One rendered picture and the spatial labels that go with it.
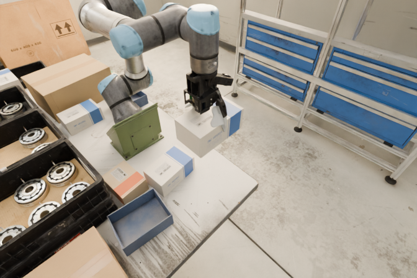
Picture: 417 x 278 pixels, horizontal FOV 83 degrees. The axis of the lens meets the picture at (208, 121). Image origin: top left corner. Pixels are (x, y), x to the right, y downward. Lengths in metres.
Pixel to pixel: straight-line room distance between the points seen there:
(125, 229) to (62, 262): 0.25
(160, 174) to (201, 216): 0.24
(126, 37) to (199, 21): 0.17
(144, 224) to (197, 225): 0.21
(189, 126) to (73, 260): 0.52
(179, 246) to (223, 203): 0.24
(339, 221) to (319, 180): 0.34
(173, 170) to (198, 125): 0.38
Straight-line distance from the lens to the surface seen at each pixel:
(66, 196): 1.03
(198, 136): 0.69
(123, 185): 1.07
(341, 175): 2.27
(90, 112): 1.47
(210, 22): 0.56
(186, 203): 1.06
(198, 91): 0.66
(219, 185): 1.10
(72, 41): 4.02
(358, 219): 2.09
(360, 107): 2.13
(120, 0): 0.97
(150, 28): 0.61
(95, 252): 0.88
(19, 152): 1.34
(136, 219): 1.06
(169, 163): 1.08
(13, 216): 1.12
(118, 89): 1.23
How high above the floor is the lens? 1.63
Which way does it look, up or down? 42 degrees down
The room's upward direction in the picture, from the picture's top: straight up
